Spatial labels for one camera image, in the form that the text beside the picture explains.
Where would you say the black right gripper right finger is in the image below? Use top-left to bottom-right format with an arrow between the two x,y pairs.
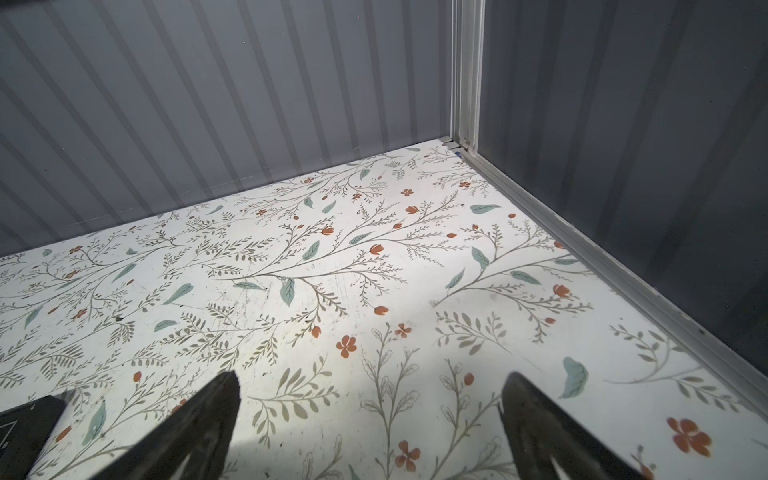
499,372 -> 643,479

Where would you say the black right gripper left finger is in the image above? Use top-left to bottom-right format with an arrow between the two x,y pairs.
94,371 -> 241,479

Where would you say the black white chessboard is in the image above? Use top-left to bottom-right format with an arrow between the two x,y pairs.
1,396 -> 66,479

